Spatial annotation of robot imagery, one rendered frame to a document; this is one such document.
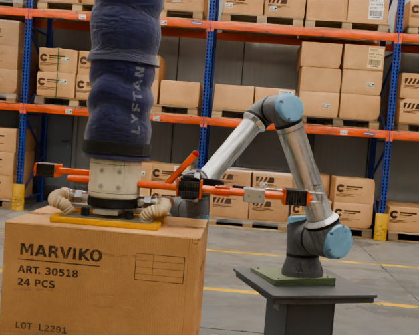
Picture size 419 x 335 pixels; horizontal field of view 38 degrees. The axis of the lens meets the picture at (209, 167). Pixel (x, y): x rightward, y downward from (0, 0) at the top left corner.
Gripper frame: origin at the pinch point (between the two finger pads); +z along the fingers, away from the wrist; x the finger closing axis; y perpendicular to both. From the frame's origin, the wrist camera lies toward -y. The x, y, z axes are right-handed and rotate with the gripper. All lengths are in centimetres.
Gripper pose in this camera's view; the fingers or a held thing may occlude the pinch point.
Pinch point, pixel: (196, 188)
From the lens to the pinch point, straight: 204.2
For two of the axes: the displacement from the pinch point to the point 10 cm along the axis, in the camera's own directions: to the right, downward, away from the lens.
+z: -0.3, 0.6, -10.0
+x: 0.7, -10.0, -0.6
